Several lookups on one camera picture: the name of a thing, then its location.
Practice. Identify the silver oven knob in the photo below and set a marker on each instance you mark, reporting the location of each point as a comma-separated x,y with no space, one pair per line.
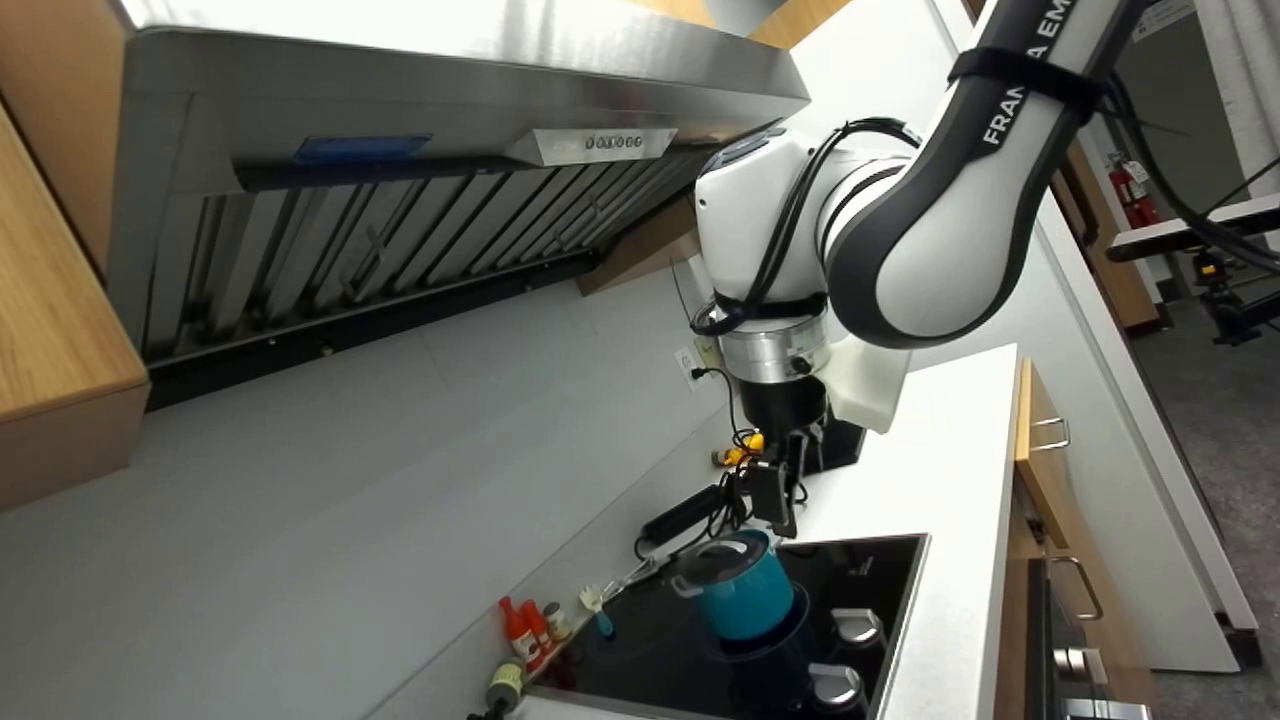
1068,663

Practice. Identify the wooden base cabinets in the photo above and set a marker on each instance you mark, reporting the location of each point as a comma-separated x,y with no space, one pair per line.
1054,506

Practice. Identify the black metal stand bar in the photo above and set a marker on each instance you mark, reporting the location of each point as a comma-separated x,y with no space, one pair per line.
1201,231

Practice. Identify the black glass cooktop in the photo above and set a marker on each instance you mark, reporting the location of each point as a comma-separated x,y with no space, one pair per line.
652,653

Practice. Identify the black stand equipment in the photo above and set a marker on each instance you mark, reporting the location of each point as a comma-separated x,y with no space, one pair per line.
1242,307

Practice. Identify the wooden door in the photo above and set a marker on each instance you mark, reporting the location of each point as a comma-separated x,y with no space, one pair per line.
1126,287

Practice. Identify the steel range hood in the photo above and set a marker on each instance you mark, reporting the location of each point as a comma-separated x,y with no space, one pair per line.
402,82

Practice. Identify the blue pot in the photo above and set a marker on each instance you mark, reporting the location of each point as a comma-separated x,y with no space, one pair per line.
747,607

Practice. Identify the small yellowish bottle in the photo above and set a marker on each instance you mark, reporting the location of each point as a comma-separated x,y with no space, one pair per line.
505,681

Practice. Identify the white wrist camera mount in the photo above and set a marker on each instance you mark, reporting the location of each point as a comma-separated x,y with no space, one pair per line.
874,387

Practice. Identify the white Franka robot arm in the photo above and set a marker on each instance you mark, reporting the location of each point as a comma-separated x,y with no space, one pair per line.
932,252

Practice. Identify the yellow plug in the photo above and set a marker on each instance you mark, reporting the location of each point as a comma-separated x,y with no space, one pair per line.
736,455

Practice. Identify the black oven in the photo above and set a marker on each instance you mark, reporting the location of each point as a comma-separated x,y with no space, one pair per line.
1051,626

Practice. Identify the red fire extinguisher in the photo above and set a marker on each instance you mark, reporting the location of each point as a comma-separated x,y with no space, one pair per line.
1139,193

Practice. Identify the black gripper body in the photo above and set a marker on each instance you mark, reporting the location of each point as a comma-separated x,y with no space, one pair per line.
781,416

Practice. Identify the silver cooktop knob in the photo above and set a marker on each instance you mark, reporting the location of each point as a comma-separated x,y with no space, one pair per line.
857,631
836,686

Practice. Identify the red bottle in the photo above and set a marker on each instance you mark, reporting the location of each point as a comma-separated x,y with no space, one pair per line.
524,635

